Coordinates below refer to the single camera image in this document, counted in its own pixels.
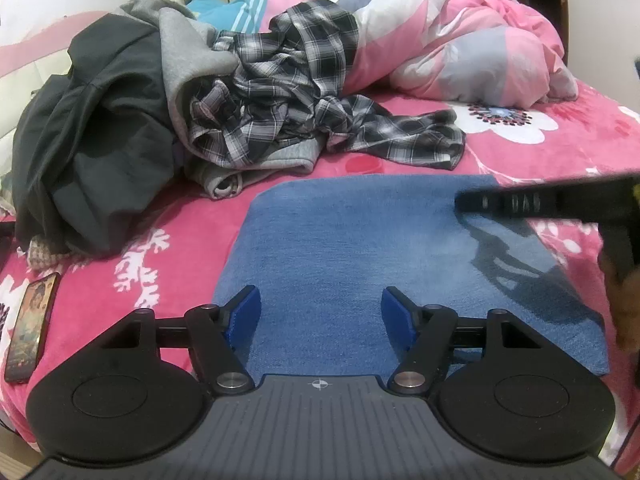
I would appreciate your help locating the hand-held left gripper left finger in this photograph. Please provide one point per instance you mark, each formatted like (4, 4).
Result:
(245, 315)

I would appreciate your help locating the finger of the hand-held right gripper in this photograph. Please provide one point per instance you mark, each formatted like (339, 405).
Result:
(525, 202)

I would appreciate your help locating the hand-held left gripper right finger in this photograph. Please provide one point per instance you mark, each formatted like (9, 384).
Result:
(397, 317)

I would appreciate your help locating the blue jeans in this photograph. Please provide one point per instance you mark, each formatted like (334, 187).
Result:
(350, 240)

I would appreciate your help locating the person's right hand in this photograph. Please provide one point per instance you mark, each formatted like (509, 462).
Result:
(625, 310)

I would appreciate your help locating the pink floral fleece blanket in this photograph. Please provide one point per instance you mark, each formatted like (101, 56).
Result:
(175, 220)

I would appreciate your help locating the pink patterned quilt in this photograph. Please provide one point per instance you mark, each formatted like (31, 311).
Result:
(475, 45)

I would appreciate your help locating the beige knitted cloth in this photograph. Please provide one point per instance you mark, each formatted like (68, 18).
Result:
(45, 252)

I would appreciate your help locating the smartphone with colourful screen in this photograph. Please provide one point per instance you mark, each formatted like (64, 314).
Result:
(30, 325)

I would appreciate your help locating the dark grey jacket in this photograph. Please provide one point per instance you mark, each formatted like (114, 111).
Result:
(100, 135)

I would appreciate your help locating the black white plaid shirt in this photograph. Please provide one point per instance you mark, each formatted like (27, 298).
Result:
(310, 35)

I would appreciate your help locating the grey hoodie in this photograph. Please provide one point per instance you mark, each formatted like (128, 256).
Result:
(185, 35)

